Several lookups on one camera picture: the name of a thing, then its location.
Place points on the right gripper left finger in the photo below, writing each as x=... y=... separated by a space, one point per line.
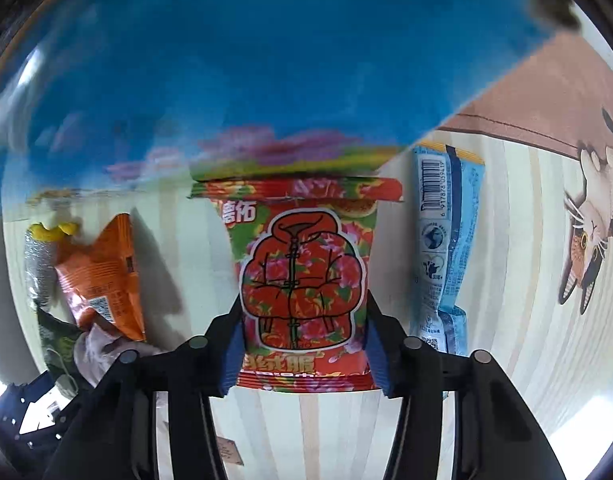
x=148 y=407

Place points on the lilac cloth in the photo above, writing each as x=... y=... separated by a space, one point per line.
x=96 y=350

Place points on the orange snack packet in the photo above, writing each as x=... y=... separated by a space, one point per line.
x=102 y=281

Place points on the red floral snack packet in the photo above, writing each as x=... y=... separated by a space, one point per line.
x=301 y=248

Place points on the green snack packet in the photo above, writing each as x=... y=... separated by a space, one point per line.
x=58 y=340

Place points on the silver yellow scrubbing sponge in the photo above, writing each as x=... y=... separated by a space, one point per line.
x=43 y=248

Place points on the light blue snack packet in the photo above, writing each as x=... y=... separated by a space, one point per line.
x=446 y=201

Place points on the open cardboard box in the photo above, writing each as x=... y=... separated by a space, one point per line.
x=100 y=95

